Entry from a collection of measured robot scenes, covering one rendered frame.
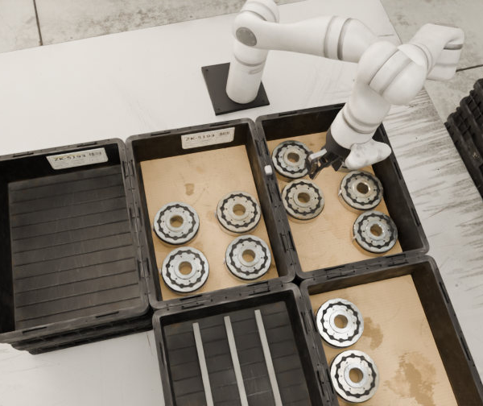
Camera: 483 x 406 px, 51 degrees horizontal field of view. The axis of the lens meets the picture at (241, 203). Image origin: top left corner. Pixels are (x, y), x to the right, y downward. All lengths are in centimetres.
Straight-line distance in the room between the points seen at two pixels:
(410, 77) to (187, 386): 72
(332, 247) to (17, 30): 198
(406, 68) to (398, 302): 57
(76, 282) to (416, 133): 101
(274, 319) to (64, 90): 88
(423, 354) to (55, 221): 87
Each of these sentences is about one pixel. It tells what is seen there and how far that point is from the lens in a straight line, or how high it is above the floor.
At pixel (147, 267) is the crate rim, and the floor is 92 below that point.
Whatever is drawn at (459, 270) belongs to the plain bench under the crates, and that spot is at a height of 70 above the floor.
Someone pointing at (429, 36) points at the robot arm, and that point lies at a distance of 102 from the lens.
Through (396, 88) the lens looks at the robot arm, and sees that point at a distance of 81.
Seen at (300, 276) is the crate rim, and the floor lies 93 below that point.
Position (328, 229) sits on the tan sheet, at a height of 83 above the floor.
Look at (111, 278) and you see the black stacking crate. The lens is 115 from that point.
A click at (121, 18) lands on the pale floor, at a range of 267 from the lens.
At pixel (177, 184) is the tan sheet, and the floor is 83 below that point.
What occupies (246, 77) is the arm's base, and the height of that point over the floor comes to 83.
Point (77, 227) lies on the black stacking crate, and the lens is 120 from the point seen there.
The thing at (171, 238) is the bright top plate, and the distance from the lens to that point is 113.
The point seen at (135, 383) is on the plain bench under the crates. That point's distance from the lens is 124.
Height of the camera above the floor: 192
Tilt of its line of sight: 66 degrees down
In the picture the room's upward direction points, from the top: 10 degrees clockwise
